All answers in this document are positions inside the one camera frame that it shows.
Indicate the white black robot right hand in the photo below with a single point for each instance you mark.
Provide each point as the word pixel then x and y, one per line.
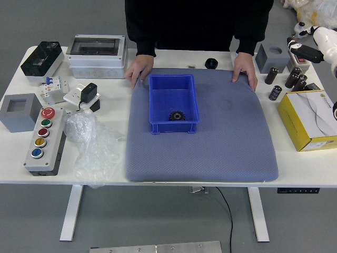
pixel 327 42

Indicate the person's left hand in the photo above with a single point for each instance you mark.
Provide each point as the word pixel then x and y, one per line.
pixel 245 64

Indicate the person's right hand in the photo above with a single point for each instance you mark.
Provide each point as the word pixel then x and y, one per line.
pixel 140 67

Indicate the big black gear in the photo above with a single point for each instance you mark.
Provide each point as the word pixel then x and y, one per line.
pixel 177 116

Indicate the grey-blue padded mat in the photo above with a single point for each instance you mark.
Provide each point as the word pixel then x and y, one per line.
pixel 210 153

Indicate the grey box with round hole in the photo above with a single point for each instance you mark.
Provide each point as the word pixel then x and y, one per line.
pixel 272 62

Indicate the blue plastic box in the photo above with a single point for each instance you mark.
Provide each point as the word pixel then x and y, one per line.
pixel 171 100

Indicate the small black flat box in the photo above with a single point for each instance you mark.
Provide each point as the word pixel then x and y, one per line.
pixel 312 87

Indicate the yellow white cardboard box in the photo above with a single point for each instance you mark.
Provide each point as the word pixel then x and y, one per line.
pixel 308 116

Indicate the grey five-button control box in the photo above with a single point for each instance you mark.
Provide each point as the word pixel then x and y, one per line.
pixel 52 137

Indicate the brown cylindrical capacitor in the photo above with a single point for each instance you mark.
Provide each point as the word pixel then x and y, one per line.
pixel 297 71
pixel 298 86
pixel 271 75
pixel 290 81

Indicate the white crumpled plastic bag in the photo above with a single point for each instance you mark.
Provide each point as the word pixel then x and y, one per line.
pixel 318 11

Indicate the black cylindrical capacitor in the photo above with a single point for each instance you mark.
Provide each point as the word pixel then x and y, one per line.
pixel 303 78
pixel 275 92

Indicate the small metal piece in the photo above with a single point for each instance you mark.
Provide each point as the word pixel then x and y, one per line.
pixel 191 66

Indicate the black power adapter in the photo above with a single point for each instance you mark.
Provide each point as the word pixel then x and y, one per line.
pixel 88 92

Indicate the small black block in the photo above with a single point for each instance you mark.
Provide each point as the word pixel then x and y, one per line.
pixel 95 106

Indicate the person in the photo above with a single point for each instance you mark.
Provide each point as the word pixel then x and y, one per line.
pixel 197 23

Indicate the clear plastic bag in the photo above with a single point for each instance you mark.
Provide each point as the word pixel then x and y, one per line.
pixel 87 137

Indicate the white blue circuit breaker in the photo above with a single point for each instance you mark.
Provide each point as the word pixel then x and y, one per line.
pixel 52 85

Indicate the black table control panel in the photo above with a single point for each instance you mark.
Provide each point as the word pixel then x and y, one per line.
pixel 297 190

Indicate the grey block with square recess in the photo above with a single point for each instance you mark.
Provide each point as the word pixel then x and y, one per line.
pixel 15 124

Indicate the white table leg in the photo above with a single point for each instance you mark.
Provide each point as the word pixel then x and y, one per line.
pixel 259 216
pixel 71 213

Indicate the grey red-button switch box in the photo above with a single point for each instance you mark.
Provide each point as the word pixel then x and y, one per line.
pixel 296 66

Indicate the grey enclosure with clear lid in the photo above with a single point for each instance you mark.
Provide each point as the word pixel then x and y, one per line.
pixel 97 71

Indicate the white wall socket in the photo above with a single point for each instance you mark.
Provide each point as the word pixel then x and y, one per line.
pixel 72 96

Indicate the black and white switch box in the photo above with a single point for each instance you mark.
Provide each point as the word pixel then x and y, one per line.
pixel 42 59

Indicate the metal bracket under table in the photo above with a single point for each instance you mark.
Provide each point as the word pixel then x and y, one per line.
pixel 198 189

